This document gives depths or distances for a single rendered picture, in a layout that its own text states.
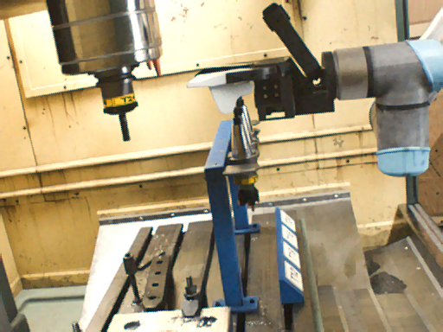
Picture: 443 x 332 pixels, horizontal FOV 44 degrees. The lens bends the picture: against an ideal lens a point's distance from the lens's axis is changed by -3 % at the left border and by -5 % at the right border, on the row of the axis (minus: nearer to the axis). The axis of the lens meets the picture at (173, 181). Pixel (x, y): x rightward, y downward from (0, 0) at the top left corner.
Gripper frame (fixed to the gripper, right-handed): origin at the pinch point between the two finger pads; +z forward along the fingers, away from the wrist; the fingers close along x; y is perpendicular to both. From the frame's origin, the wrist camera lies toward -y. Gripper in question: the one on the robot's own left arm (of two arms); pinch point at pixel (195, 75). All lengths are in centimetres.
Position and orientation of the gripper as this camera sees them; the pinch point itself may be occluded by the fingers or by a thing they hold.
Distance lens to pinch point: 83.5
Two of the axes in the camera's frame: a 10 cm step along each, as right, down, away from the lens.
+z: -9.8, 0.9, 1.8
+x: 1.5, -3.0, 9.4
